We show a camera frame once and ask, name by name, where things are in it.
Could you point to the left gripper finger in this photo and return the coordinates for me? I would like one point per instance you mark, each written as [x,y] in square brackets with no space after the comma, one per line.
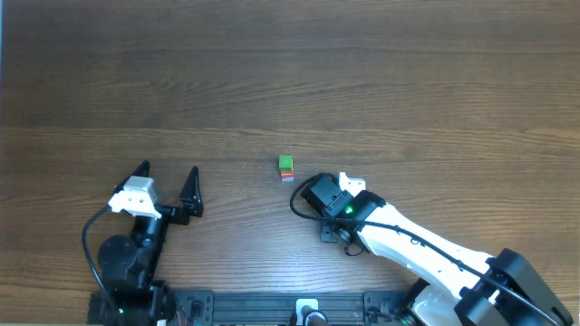
[138,171]
[192,199]

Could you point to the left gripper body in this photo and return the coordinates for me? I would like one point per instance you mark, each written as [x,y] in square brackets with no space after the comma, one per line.
[173,214]

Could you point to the orange cube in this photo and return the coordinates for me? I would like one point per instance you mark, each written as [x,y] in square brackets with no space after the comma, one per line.
[287,172]

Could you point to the green cube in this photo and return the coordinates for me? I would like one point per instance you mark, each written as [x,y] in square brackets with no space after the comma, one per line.
[286,162]

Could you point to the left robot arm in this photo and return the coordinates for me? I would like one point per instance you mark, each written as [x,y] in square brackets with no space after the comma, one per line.
[118,258]

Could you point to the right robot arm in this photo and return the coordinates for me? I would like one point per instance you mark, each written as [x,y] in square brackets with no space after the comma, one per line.
[408,249]

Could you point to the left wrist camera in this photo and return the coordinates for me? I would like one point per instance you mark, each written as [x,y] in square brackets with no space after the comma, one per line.
[133,197]

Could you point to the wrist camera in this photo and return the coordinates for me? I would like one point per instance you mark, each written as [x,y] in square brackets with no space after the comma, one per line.
[353,183]
[133,197]

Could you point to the mounting rail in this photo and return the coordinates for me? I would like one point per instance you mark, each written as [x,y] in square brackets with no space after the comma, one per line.
[258,308]

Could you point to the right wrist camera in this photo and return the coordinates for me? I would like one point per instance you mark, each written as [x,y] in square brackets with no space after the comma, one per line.
[353,183]

